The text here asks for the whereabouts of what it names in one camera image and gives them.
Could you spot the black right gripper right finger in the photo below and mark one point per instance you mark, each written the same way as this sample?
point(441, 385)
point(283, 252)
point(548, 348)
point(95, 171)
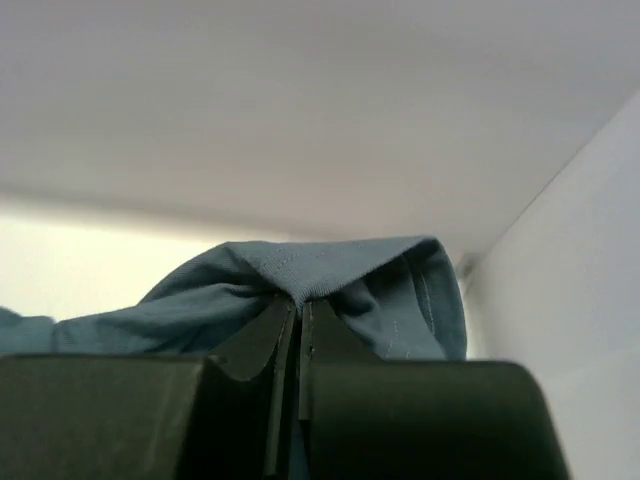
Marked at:
point(364, 417)

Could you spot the teal blue t shirt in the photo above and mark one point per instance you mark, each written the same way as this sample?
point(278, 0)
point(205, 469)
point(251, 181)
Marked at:
point(399, 296)

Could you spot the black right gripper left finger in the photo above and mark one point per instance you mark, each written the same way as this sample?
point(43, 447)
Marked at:
point(224, 415)

